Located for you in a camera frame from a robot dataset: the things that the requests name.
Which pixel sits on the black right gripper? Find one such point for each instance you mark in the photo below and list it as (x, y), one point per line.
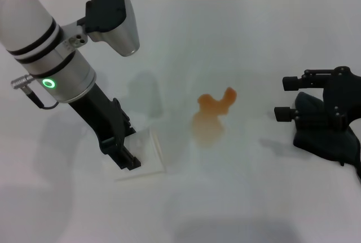
(345, 99)

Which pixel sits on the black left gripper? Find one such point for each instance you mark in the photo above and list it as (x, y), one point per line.
(104, 116)

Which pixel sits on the white paper cup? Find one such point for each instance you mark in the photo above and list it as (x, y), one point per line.
(146, 152)

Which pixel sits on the dark blue rag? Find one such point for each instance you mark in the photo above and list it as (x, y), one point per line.
(318, 147)

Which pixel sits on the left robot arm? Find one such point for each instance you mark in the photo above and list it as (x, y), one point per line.
(28, 28)

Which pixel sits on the brown water stain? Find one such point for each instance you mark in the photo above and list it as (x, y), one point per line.
(210, 119)

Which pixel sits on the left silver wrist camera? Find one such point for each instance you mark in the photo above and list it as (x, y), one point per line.
(118, 20)

